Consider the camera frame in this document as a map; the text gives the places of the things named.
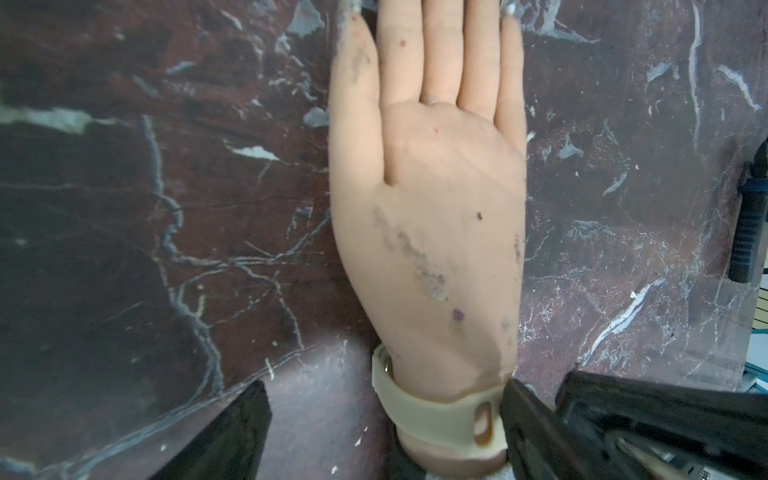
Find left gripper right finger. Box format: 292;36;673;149
500;379;618;480

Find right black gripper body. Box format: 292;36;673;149
556;371;767;479

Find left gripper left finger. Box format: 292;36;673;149
151;380;272;480

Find beige watch strap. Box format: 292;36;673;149
370;343;511;454

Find mannequin hand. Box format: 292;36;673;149
328;0;529;403

